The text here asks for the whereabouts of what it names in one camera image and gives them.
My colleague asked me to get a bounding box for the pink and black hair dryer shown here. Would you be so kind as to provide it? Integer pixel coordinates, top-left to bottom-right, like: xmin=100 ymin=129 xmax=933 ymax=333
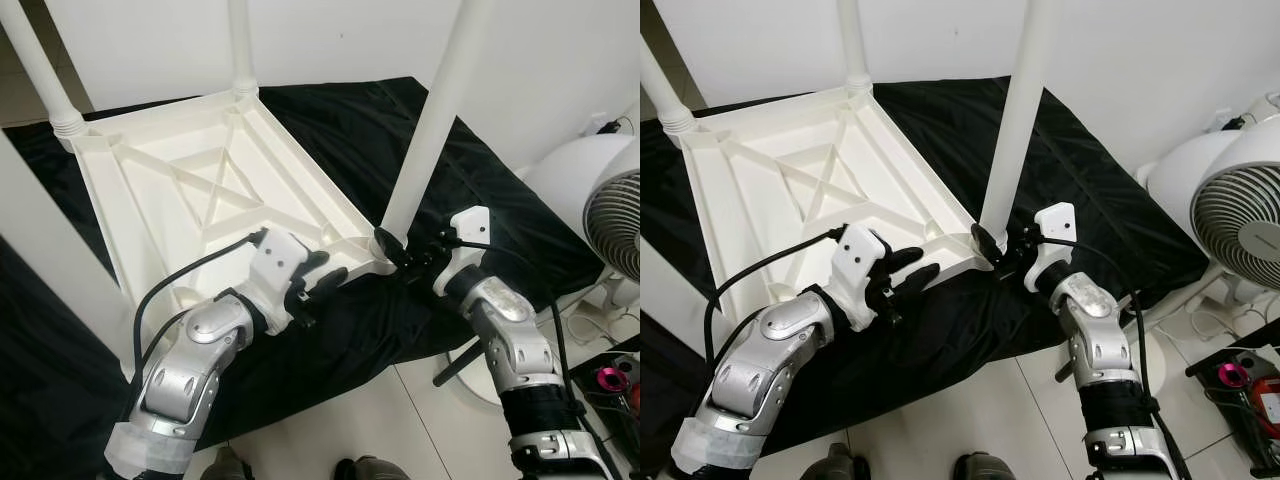
xmin=590 ymin=365 xmax=641 ymax=401
xmin=1210 ymin=362 xmax=1256 ymax=393

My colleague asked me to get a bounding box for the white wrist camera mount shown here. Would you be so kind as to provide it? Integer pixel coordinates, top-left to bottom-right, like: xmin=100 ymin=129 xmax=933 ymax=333
xmin=1025 ymin=203 xmax=1077 ymax=291
xmin=432 ymin=206 xmax=491 ymax=296
xmin=240 ymin=228 xmax=311 ymax=336
xmin=828 ymin=225 xmax=889 ymax=331

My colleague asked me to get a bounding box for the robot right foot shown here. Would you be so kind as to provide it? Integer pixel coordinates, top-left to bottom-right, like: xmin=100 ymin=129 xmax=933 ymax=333
xmin=950 ymin=452 xmax=1016 ymax=480
xmin=335 ymin=455 xmax=411 ymax=480

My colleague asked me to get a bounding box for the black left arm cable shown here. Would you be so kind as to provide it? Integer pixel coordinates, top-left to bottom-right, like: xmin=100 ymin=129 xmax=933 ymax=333
xmin=132 ymin=228 xmax=269 ymax=371
xmin=703 ymin=225 xmax=849 ymax=366

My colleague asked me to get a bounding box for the white plastic table top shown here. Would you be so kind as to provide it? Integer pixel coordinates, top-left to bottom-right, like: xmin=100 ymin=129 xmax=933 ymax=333
xmin=675 ymin=85 xmax=996 ymax=331
xmin=65 ymin=90 xmax=396 ymax=341

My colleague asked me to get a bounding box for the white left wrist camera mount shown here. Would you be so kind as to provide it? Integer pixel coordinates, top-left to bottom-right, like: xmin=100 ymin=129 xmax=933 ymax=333
xmin=240 ymin=228 xmax=311 ymax=336
xmin=828 ymin=225 xmax=889 ymax=331

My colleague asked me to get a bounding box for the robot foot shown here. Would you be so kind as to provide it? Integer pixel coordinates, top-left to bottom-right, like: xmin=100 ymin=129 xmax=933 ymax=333
xmin=335 ymin=455 xmax=411 ymax=480
xmin=950 ymin=452 xmax=1016 ymax=480
xmin=805 ymin=445 xmax=869 ymax=480
xmin=200 ymin=448 xmax=251 ymax=480

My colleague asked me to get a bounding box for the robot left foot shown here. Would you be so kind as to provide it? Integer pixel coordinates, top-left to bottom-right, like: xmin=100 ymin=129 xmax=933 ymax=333
xmin=200 ymin=448 xmax=251 ymax=480
xmin=805 ymin=445 xmax=869 ymax=480

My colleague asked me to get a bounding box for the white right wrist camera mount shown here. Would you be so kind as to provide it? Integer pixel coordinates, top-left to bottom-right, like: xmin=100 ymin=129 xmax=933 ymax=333
xmin=1025 ymin=203 xmax=1077 ymax=291
xmin=432 ymin=206 xmax=491 ymax=296

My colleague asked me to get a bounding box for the white standing fan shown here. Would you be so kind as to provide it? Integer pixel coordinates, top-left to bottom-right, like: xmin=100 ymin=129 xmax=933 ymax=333
xmin=470 ymin=100 xmax=641 ymax=401
xmin=1125 ymin=95 xmax=1280 ymax=391

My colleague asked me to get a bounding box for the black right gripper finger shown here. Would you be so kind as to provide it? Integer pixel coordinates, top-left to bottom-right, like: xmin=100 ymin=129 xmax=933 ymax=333
xmin=972 ymin=225 xmax=1009 ymax=263
xmin=370 ymin=228 xmax=413 ymax=269

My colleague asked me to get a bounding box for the black cloth table cover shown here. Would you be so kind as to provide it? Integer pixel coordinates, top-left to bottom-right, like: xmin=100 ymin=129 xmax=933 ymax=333
xmin=0 ymin=78 xmax=606 ymax=480
xmin=640 ymin=75 xmax=1211 ymax=471

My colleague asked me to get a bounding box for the red box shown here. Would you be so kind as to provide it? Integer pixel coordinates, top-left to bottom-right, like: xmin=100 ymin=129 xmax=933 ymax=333
xmin=1250 ymin=378 xmax=1280 ymax=431

